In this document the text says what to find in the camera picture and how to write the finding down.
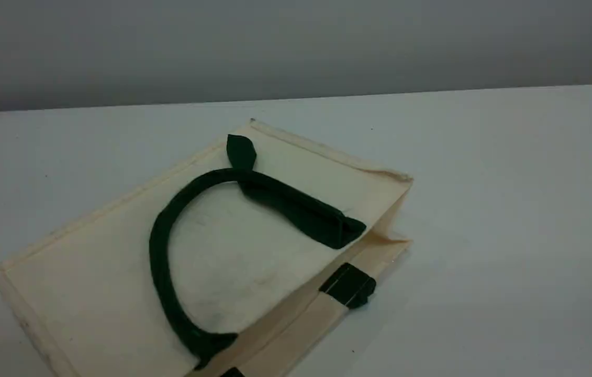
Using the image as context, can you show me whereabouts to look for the white canvas bag green handles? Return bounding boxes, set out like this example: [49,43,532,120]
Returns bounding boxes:
[0,118,415,377]

